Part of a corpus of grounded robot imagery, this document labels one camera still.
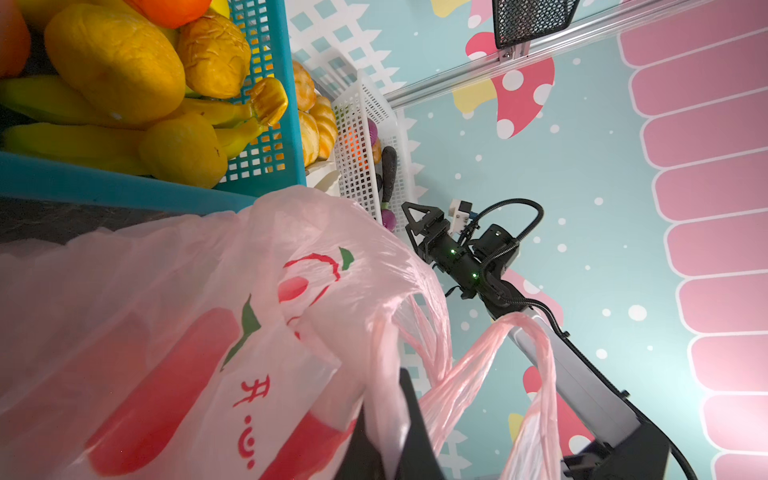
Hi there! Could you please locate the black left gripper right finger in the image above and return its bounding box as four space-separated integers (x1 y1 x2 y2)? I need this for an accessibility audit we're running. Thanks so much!
395 368 445 480

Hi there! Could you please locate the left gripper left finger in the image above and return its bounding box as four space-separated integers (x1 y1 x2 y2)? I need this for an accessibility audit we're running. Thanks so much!
334 416 386 480

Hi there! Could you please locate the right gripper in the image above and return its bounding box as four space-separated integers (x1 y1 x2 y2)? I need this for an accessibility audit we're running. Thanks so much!
401 202 521 300

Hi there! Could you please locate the pink plastic grocery bag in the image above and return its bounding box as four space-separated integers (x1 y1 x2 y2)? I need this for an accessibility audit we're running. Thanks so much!
1 186 562 479

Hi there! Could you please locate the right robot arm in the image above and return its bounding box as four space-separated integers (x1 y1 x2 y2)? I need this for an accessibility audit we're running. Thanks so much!
402 198 696 479

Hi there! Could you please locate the long dark eggplant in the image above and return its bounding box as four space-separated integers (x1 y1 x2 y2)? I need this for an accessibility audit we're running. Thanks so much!
381 146 398 203

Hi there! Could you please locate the white plastic vegetable basket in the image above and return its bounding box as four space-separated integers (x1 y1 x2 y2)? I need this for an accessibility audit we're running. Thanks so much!
332 73 417 241

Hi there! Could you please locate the small striped bread roll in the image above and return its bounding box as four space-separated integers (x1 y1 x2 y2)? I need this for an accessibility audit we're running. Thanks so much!
293 61 338 168

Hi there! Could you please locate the teal plastic fruit basket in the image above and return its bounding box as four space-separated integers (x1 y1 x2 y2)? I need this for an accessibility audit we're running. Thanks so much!
1 0 306 214

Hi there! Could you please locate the orange tomato fruit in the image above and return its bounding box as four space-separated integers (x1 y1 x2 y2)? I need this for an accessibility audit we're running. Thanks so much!
125 0 212 29

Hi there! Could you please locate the yellow lemon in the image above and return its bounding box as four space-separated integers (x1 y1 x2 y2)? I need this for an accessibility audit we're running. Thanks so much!
44 3 186 125

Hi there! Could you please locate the banana bunch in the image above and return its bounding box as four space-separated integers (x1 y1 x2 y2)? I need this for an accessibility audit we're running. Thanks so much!
1 75 289 189

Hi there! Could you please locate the orange tangerine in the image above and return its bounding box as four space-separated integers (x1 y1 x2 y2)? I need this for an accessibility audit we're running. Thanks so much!
0 0 31 78

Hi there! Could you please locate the black mesh wall basket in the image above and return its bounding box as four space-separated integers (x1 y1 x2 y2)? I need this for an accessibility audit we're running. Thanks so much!
492 0 580 50

